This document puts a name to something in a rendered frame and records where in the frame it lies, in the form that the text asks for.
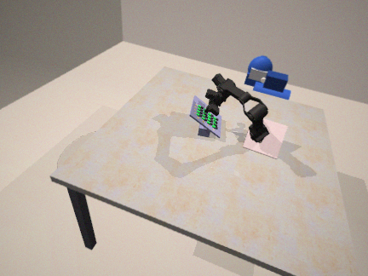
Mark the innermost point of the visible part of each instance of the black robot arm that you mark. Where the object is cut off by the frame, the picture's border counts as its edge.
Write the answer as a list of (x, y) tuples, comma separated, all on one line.
[(256, 114)]

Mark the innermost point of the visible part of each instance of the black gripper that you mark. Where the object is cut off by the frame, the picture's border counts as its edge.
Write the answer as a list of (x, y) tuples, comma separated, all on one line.
[(213, 106)]

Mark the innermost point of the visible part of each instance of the lavender switch panel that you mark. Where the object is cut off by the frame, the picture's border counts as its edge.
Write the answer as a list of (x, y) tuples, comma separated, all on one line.
[(208, 122)]

